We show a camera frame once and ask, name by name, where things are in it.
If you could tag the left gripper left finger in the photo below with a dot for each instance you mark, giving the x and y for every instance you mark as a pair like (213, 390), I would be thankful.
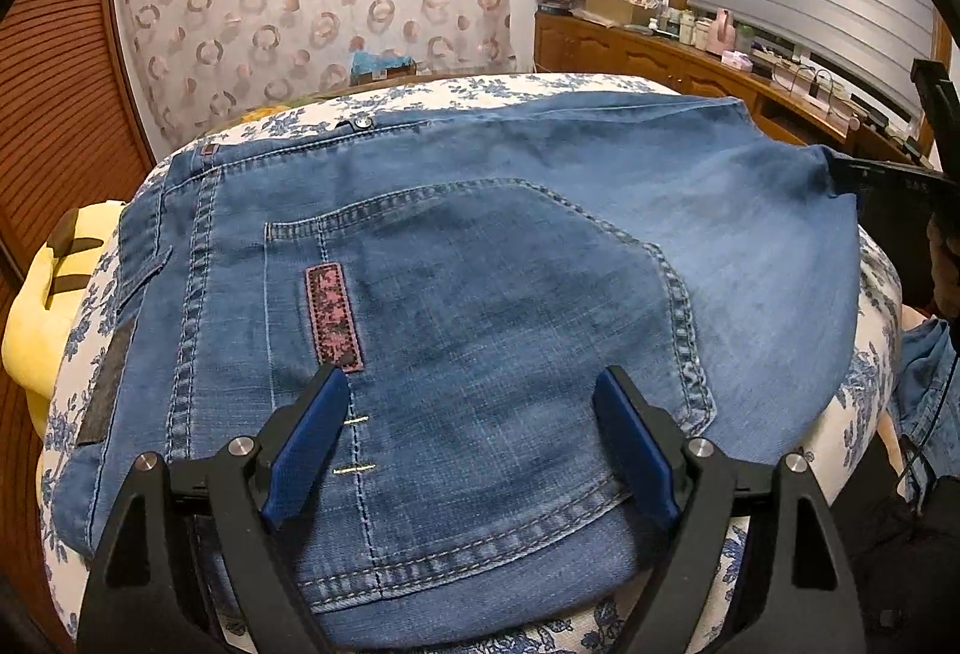
(181, 533)

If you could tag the blue denim jeans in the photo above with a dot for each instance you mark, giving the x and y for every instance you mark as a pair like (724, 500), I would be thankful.
(472, 273)

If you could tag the person right hand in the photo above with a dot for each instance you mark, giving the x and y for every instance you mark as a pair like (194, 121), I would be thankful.
(944, 251)

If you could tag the wooden sideboard cabinet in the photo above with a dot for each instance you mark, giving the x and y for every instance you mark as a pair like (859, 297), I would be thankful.
(567, 44)

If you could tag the pink bottle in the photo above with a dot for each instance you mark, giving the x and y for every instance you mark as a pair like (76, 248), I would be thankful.
(722, 33)

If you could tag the yellow plush toy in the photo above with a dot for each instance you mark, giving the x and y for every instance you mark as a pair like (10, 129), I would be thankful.
(41, 317)

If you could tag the stack of papers and box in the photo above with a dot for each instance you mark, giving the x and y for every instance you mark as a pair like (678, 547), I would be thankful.
(611, 13)

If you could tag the brown louvered wardrobe door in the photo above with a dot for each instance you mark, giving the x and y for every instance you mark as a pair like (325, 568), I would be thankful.
(70, 133)

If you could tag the cardboard box with blue cloth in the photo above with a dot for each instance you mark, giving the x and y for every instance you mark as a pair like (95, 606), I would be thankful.
(373, 68)

